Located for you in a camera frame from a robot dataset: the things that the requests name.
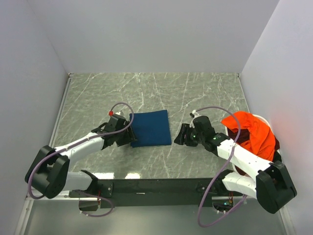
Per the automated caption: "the aluminium frame rail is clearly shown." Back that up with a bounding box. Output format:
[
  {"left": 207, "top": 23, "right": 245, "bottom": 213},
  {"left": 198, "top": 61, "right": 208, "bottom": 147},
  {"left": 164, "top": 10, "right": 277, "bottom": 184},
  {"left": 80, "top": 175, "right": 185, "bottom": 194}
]
[{"left": 14, "top": 73, "right": 74, "bottom": 235}]

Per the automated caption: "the dark maroon garment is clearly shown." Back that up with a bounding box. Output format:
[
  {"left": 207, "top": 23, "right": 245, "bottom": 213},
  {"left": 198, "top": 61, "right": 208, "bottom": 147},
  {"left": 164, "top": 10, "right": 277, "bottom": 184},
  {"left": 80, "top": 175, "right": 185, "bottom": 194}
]
[{"left": 227, "top": 129, "right": 250, "bottom": 146}]

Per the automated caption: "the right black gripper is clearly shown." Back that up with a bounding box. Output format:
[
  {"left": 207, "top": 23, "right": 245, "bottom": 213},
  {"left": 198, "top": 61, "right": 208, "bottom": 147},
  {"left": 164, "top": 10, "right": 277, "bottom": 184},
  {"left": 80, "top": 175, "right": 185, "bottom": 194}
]
[{"left": 174, "top": 123, "right": 205, "bottom": 147}]

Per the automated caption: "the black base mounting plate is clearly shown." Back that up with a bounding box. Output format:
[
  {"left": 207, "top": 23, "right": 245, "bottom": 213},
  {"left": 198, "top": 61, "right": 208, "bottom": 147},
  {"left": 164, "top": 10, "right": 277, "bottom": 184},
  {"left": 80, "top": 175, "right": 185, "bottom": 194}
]
[{"left": 69, "top": 178, "right": 230, "bottom": 212}]

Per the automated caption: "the blue t shirt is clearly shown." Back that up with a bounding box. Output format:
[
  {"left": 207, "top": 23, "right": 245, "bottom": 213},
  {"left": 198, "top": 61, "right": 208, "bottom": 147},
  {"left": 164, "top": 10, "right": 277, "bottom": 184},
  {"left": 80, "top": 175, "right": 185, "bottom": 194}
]
[{"left": 131, "top": 110, "right": 172, "bottom": 148}]

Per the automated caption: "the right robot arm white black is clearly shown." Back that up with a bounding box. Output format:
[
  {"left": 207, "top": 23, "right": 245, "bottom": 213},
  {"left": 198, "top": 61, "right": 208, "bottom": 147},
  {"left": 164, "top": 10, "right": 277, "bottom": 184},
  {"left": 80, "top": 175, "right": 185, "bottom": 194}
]
[{"left": 174, "top": 116, "right": 297, "bottom": 214}]

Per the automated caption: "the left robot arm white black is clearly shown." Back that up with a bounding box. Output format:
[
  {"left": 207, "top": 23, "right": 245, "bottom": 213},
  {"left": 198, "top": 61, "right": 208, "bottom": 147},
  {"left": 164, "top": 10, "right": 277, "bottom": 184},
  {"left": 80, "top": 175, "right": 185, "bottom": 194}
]
[{"left": 25, "top": 114, "right": 135, "bottom": 199}]

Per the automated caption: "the orange t shirt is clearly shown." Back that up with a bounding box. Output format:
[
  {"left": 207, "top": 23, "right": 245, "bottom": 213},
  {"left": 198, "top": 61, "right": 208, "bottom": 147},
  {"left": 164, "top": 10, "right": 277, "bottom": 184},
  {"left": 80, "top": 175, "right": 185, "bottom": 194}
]
[{"left": 221, "top": 111, "right": 279, "bottom": 161}]

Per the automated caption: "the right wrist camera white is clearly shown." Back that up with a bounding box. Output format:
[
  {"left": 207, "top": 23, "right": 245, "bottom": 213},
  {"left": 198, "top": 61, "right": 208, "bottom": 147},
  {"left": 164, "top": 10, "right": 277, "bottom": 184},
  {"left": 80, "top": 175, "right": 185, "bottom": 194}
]
[{"left": 190, "top": 110, "right": 200, "bottom": 119}]

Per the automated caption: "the white laundry basket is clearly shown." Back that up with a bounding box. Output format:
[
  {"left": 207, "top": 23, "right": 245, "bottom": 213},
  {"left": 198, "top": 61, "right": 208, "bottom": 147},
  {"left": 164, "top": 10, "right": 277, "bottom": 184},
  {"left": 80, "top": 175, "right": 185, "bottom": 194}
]
[{"left": 235, "top": 111, "right": 275, "bottom": 161}]

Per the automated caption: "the black t shirt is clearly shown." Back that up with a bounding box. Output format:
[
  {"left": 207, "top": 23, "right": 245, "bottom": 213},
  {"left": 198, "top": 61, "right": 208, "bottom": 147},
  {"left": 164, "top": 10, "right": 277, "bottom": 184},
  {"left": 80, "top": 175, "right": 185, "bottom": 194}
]
[{"left": 272, "top": 138, "right": 282, "bottom": 162}]

